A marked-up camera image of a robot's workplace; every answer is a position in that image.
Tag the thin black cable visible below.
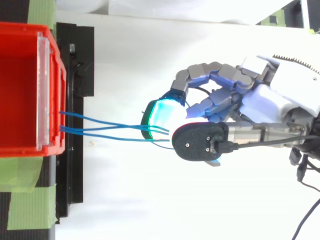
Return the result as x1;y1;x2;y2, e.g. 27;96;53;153
214;134;316;154

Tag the black stand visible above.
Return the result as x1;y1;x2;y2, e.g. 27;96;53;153
0;0;95;240

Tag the blue cable bundle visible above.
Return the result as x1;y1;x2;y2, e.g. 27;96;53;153
59;111;176;150

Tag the red bin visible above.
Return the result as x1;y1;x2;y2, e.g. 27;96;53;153
0;21;67;158

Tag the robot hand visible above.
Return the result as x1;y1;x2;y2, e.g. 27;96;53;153
140;53;320;168

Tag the dark background equipment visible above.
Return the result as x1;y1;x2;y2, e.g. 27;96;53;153
255;0;320;30

